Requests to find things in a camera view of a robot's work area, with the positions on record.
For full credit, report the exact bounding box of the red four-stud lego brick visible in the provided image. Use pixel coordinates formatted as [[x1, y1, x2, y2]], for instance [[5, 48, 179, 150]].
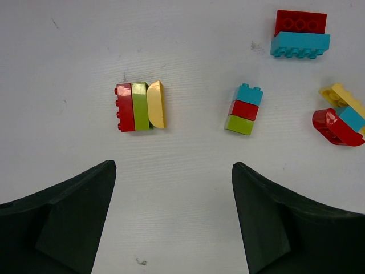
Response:
[[115, 83, 135, 132]]

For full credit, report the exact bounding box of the blue small lego brick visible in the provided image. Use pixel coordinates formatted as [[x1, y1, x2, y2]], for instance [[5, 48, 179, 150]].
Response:
[[233, 83, 263, 106]]

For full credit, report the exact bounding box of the red small lego brick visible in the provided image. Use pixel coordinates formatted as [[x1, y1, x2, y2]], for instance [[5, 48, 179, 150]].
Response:
[[228, 100, 259, 121]]

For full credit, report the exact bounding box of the green long lego brick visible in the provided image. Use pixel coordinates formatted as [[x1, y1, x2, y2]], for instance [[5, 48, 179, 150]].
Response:
[[132, 82, 151, 131]]

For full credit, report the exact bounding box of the yellow curved lego brick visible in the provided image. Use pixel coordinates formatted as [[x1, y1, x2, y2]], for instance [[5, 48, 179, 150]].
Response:
[[147, 80, 167, 128]]

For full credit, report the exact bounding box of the green small lego brick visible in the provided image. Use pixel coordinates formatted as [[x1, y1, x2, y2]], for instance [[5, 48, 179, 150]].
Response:
[[224, 115, 254, 135]]

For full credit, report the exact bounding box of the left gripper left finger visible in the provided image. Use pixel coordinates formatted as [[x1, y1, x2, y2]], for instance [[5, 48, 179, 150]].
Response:
[[1, 160, 116, 273]]

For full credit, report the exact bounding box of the blue small square lego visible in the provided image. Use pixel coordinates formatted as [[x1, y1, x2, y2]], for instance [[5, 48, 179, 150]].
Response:
[[335, 106, 364, 132]]

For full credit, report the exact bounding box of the blue long lego brick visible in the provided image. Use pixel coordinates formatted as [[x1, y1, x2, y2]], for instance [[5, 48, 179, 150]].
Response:
[[270, 32, 331, 59]]

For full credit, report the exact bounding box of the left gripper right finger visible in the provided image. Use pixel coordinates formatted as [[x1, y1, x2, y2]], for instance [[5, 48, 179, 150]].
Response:
[[232, 162, 364, 273]]

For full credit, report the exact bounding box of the red curved lego brick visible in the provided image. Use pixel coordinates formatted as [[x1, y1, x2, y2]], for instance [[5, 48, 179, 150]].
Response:
[[312, 108, 364, 147]]

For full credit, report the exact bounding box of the yellow long flat lego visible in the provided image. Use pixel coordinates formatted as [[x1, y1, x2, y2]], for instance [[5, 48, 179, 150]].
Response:
[[319, 83, 364, 118]]

